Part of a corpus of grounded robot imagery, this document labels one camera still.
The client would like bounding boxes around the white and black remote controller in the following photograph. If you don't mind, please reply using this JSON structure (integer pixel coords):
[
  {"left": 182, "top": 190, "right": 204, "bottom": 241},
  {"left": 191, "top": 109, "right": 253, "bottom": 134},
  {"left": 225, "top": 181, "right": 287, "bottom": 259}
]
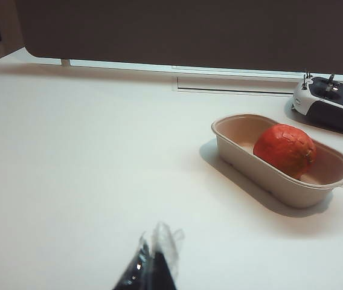
[{"left": 291, "top": 71, "right": 343, "bottom": 137}]

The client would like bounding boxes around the plastic-wrapped left gripper left finger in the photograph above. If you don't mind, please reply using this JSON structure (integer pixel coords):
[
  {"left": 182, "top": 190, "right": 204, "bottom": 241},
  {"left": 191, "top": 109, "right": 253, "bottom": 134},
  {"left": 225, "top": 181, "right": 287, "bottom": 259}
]
[{"left": 112, "top": 231, "right": 156, "bottom": 290}]

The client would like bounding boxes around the white desk cable flap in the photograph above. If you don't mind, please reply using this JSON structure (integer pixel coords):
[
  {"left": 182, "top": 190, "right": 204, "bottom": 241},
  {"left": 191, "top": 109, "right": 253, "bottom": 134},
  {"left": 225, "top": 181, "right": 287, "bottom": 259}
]
[{"left": 176, "top": 76, "right": 295, "bottom": 97}]

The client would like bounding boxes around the long grey desk partition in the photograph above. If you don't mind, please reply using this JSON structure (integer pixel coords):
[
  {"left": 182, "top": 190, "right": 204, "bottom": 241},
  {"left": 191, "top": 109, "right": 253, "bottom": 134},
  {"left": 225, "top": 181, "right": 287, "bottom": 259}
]
[{"left": 14, "top": 0, "right": 343, "bottom": 77}]

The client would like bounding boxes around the beige paper lunchbox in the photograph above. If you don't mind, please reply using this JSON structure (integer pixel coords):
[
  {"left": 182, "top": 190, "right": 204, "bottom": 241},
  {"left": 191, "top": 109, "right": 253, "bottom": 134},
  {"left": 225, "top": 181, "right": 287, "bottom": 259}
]
[{"left": 210, "top": 113, "right": 343, "bottom": 209}]

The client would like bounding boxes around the orange fruit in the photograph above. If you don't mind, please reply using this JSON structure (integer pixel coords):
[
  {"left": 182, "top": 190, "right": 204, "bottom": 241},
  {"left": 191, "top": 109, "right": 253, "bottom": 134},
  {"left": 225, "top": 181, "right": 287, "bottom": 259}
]
[{"left": 252, "top": 123, "right": 316, "bottom": 181}]

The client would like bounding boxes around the plastic-wrapped left gripper right finger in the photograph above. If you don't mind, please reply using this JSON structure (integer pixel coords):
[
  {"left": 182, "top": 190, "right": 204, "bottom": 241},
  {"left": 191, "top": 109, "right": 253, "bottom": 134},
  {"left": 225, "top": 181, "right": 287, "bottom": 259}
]
[{"left": 149, "top": 222, "right": 186, "bottom": 290}]

